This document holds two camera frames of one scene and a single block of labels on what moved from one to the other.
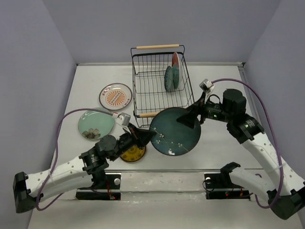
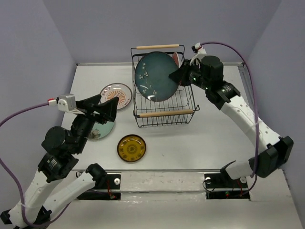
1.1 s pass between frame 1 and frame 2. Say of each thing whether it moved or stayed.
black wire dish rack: stayed
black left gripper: moved
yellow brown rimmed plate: stayed
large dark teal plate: moved
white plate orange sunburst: stayed
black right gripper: moved
